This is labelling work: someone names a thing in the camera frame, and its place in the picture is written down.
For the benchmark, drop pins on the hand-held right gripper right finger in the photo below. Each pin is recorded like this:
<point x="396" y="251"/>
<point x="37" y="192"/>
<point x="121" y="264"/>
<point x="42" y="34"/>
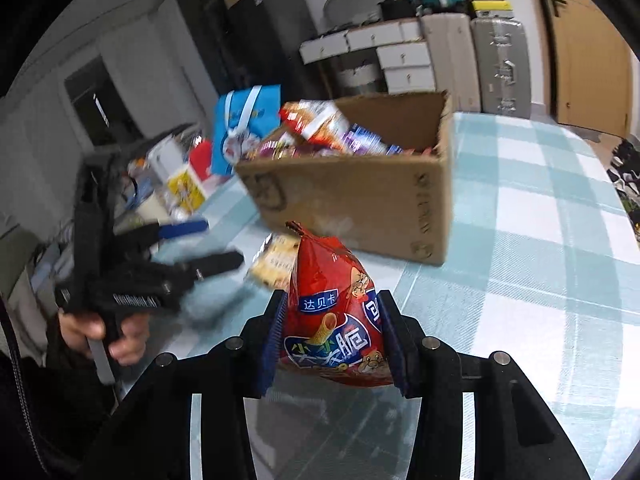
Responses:
<point x="397" y="345"/>

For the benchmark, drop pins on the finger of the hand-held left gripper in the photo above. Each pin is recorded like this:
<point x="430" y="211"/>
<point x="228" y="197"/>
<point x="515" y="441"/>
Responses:
<point x="180" y="230"/>
<point x="215" y="264"/>

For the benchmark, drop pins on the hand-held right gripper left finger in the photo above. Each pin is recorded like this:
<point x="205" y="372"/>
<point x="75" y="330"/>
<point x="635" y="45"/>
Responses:
<point x="272" y="342"/>

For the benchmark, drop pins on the small beige snack packet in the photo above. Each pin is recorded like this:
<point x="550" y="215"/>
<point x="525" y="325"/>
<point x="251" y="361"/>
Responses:
<point x="272" y="262"/>

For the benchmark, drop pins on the purple candy packet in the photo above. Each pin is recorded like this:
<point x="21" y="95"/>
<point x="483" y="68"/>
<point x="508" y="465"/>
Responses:
<point x="280" y="150"/>

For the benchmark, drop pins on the brown cardboard box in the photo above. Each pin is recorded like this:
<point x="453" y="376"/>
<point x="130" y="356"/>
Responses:
<point x="360" y="200"/>

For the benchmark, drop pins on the white red snack bag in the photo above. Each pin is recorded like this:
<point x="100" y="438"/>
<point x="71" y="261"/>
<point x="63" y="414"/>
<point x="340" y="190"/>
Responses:
<point x="315" y="120"/>

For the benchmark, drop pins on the blue snack packet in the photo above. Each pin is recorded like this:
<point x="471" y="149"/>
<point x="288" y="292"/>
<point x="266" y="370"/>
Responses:
<point x="367" y="140"/>

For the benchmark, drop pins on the person's left forearm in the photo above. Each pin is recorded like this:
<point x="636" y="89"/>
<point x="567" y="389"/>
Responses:
<point x="70" y="410"/>

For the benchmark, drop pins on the person's left hand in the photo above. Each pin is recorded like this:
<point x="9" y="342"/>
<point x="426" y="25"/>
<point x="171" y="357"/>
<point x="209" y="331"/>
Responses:
<point x="127" y="342"/>

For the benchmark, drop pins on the yellow carton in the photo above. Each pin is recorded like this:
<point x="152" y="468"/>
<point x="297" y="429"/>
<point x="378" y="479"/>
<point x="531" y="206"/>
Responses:
<point x="186" y="190"/>

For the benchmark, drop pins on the red container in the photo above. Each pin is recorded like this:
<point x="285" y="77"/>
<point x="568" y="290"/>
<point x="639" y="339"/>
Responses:
<point x="202" y="160"/>

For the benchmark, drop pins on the blue cartoon tote bag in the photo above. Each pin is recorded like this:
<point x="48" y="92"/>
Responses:
<point x="245" y="130"/>

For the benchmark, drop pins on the black refrigerator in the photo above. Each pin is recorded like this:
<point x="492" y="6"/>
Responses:
<point x="270" y="40"/>

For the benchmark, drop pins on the white drawer desk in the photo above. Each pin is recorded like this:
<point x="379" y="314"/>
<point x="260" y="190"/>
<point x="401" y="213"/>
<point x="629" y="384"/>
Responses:
<point x="400" y="55"/>

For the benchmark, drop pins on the pile of dark shoes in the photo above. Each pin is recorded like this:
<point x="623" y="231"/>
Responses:
<point x="627" y="185"/>

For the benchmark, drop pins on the beige suitcase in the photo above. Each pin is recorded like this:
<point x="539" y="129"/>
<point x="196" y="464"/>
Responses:
<point x="450" y="60"/>

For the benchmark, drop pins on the silver suitcase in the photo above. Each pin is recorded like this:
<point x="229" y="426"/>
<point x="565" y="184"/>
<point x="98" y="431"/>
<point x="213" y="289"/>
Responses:
<point x="502" y="67"/>

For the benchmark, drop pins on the black storage box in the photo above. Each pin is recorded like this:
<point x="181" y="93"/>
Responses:
<point x="397" y="10"/>

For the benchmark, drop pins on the wooden door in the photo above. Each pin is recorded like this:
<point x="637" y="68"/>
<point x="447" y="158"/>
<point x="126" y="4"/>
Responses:
<point x="585" y="60"/>

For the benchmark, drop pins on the yellow black box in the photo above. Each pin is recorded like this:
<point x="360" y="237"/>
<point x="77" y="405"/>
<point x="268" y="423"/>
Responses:
<point x="492" y="10"/>

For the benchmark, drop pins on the grey oval frame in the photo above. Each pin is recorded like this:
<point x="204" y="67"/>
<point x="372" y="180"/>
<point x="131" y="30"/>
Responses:
<point x="350" y="0"/>

